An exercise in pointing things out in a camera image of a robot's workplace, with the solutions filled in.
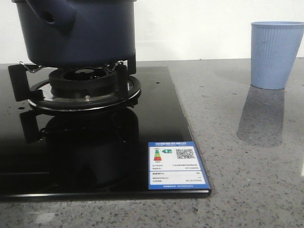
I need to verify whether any dark blue cooking pot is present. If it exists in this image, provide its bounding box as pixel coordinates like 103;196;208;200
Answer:
15;0;135;67

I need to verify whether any blue energy label sticker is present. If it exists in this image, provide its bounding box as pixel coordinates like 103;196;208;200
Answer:
148;142;210;191

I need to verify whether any black gas burner ring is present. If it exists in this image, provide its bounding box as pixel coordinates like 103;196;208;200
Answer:
28;67;143;112

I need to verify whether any black glass gas stove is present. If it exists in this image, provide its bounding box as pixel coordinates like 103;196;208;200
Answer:
0;67;211;201

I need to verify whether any black metal pot support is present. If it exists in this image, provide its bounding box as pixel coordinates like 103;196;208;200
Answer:
8;61;129;101

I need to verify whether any light blue ribbed cup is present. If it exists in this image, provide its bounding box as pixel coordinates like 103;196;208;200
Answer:
251;21;304;90

